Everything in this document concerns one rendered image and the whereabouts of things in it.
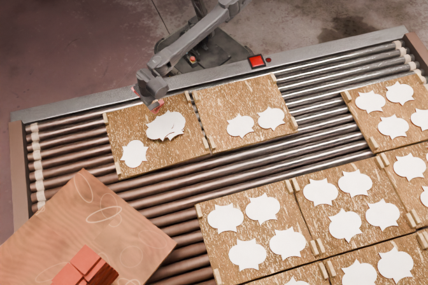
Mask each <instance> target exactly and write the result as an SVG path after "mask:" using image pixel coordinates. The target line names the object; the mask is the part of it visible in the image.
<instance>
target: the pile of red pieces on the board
mask: <svg viewBox="0 0 428 285"><path fill-rule="evenodd" d="M69 262H70V264H69V263H67V264H66V265H65V266H64V267H63V269H62V270H61V271H60V272H59V273H58V274H57V275H56V276H55V277H54V278H53V279H52V282H53V283H51V285H111V284H112V282H113V281H114V280H115V279H116V278H117V277H118V276H119V274H118V272H117V271H116V270H115V269H114V268H113V267H112V266H111V265H109V264H108V263H107V262H105V261H104V260H103V259H102V258H101V257H100V256H99V255H98V254H97V253H95V252H94V251H93V250H92V249H91V248H90V247H89V246H87V245H86V244H85V245H84V246H83V247H82V248H81V249H80V250H79V251H78V252H77V253H76V255H75V256H74V257H73V258H72V259H71V260H70V261H69Z"/></svg>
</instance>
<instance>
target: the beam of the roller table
mask: <svg viewBox="0 0 428 285"><path fill-rule="evenodd" d="M405 33H409V32H408V30H407V29H406V28H405V26H404V25H400V26H397V27H392V28H388V29H383V30H380V31H374V32H369V33H365V34H360V35H357V36H352V37H348V38H343V39H337V40H334V41H328V42H325V43H320V44H316V45H311V46H305V47H302V48H297V49H293V50H288V51H285V52H280V53H274V54H271V55H265V56H263V58H264V61H265V63H266V67H262V68H258V69H253V70H252V69H251V67H250V64H249V62H248V60H242V61H239V62H234V63H230V64H225V65H222V66H217V67H211V68H207V69H202V70H199V71H193V72H190V73H185V74H179V75H176V76H170V77H167V78H163V79H164V80H165V81H166V82H167V84H168V87H169V90H168V91H167V93H166V94H168V93H172V92H177V91H180V90H186V89H189V88H194V87H200V86H203V85H208V84H211V83H216V82H219V81H225V80H230V79H233V78H239V77H242V76H247V75H251V74H256V73H261V72H264V71H269V70H273V69H278V68H281V67H287V66H292V65H295V64H300V63H303V62H309V61H312V60H317V59H322V58H326V57H331V56H334V55H339V54H343V53H348V52H353V51H357V50H361V49H365V48H370V47H374V46H379V45H384V44H387V43H391V42H393V41H401V40H402V38H403V36H404V34H405ZM266 58H270V59H271V62H266ZM133 86H134V85H130V86H127V87H122V88H116V89H113V90H107V91H104V92H99V93H95V94H90V95H84V96H81V97H76V98H72V99H67V100H64V101H59V102H53V103H49V104H44V105H40V106H35V107H32V108H27V109H21V110H18V111H12V112H10V118H11V122H15V121H18V120H22V122H23V123H24V125H25V126H27V125H30V124H32V123H40V122H45V121H49V120H54V119H58V118H63V117H66V116H71V115H77V114H80V113H85V112H88V111H93V110H97V109H102V108H107V107H110V106H116V105H119V104H124V103H128V102H132V101H138V100H141V98H140V97H138V96H137V95H136V94H135V93H134V92H133V91H132V90H131V87H133Z"/></svg>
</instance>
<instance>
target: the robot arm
mask: <svg viewBox="0 0 428 285"><path fill-rule="evenodd" d="M251 1H252V0H218V4H217V5H216V6H215V7H214V9H212V10H211V11H210V12H209V13H208V14H207V15H206V16H205V17H203V18H202V19H201V20H200V21H198V23H196V24H195V25H194V26H193V27H191V28H190V29H189V30H188V31H187V32H186V33H185V34H183V35H182V36H181V37H179V38H178V39H177V40H176V41H175V42H174V43H172V44H170V45H169V46H167V47H165V48H164V49H163V50H161V51H158V52H157V53H156V54H155V55H154V56H153V57H152V58H151V59H150V61H149V62H147V63H146V64H147V66H148V69H146V68H142V69H140V70H138V71H137V73H136V77H137V81H138V82H137V84H135V85H134V86H133V87H131V90H132V91H133V92H134V93H135V94H136V95H137V96H138V97H140V98H141V100H142V102H143V103H144V104H145V105H146V107H147V108H148V109H149V110H150V111H151V112H152V113H153V114H157V113H158V112H159V109H160V108H161V107H162V105H163V104H164V101H163V100H162V99H161V98H163V97H164V96H165V94H166V93H167V91H168V90H169V87H168V84H167V82H166V81H165V80H164V79H163V78H162V76H165V75H166V74H167V73H168V72H170V70H172V69H173V66H174V65H175V64H177V63H178V61H179V60H180V59H181V58H182V57H183V56H184V55H185V54H186V53H187V52H189V51H190V50H191V49H192V48H193V47H195V46H196V45H197V44H198V43H199V42H200V41H202V40H203V39H204V38H205V37H206V36H207V35H208V34H209V33H211V32H212V31H213V30H215V29H216V28H217V27H218V26H219V25H220V24H222V23H223V22H225V23H228V22H229V21H231V20H232V19H233V18H234V17H235V16H236V15H237V14H238V13H240V12H241V11H242V10H243V9H244V8H245V7H246V6H247V5H248V4H249V3H250V2H251ZM155 99H157V100H159V99H161V100H160V101H156V102H154V103H153V104H152V101H154V100H155ZM156 108H157V110H156V111H154V109H156Z"/></svg>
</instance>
